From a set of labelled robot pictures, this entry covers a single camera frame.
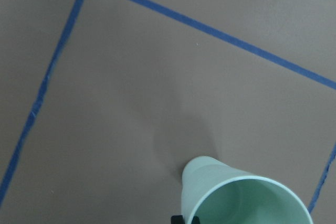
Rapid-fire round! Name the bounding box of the light green cup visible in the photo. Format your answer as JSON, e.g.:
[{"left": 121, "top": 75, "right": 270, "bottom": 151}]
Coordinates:
[{"left": 181, "top": 156, "right": 313, "bottom": 223}]

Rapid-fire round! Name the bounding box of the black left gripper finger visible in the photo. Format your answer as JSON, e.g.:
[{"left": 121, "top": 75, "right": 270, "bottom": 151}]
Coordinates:
[{"left": 171, "top": 215, "right": 199, "bottom": 224}]

